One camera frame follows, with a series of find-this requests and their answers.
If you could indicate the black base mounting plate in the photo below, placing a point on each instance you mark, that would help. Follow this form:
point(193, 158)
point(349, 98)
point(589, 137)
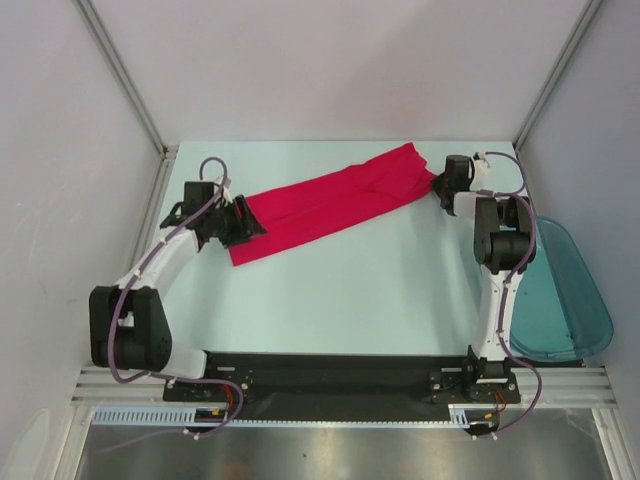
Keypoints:
point(330, 383)

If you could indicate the aluminium corner post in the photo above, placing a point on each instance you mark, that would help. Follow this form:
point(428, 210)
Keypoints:
point(577, 35)
point(115, 63)

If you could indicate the left aluminium corner post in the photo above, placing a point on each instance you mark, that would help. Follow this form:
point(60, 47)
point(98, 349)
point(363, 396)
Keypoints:
point(115, 63)

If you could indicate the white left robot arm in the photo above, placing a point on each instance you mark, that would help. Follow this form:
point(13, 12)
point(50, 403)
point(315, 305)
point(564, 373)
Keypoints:
point(129, 330)

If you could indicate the white cable duct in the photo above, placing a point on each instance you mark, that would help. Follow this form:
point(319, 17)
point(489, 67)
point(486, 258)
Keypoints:
point(204, 417)

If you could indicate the right aluminium corner post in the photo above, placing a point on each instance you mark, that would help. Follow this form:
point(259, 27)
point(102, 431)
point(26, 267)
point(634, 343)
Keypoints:
point(577, 35)

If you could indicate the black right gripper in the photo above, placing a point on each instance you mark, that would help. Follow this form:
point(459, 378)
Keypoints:
point(438, 184)

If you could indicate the red t shirt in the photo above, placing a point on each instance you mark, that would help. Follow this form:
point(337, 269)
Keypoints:
point(301, 213)

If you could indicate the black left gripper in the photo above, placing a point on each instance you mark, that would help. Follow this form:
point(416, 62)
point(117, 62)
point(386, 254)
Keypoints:
point(247, 226)

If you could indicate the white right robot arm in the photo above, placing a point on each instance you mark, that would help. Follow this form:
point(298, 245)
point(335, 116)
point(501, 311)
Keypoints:
point(504, 244)

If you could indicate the teal plastic basin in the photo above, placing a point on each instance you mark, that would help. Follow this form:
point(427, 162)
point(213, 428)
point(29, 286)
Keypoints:
point(559, 314)

